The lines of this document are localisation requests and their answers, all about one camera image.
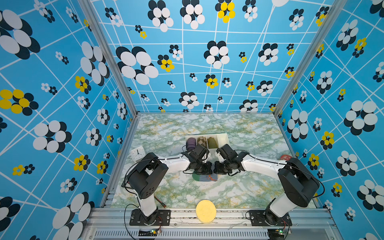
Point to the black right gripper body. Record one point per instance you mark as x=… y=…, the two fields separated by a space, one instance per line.
x=223 y=167

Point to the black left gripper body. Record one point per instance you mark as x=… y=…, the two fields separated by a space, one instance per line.
x=203 y=168

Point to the grey blue striped sock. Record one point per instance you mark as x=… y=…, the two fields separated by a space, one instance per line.
x=205 y=178

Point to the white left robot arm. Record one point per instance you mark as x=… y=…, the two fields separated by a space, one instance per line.
x=144 y=177

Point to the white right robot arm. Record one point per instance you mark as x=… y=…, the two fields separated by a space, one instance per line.
x=299 y=185

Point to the purple rolled sock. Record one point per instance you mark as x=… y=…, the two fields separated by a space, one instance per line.
x=191 y=144

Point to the brown argyle rolled sock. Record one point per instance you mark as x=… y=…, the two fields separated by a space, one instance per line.
x=202 y=141

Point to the olive green rolled sock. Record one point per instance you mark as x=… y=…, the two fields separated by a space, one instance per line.
x=212 y=143

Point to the white divided storage box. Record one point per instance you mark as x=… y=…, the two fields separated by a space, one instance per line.
x=222 y=140

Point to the yellow round sponge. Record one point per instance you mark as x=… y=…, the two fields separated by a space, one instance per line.
x=206 y=211

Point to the white square alarm clock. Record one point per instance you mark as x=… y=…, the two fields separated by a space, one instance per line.
x=137 y=154

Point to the green circuit board right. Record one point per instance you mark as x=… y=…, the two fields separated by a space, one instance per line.
x=276 y=234

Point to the green circuit board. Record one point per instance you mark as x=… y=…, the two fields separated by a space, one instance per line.
x=149 y=233
x=276 y=234

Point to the green circuit board left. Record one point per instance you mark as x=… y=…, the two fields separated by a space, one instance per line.
x=149 y=233

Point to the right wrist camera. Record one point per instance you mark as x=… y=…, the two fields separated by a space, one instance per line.
x=219 y=157

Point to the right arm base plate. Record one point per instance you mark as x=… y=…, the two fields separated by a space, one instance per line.
x=259 y=218

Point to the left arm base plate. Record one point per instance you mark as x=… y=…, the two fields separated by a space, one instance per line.
x=157 y=218

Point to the aluminium front rail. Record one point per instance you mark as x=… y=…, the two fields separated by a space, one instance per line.
x=229 y=224

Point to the aluminium corner post left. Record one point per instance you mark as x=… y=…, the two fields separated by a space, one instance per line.
x=87 y=8

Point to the aluminium corner post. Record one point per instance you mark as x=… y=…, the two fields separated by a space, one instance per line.
x=87 y=8
x=324 y=29

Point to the aluminium corner post right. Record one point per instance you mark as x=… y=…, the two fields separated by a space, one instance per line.
x=324 y=29

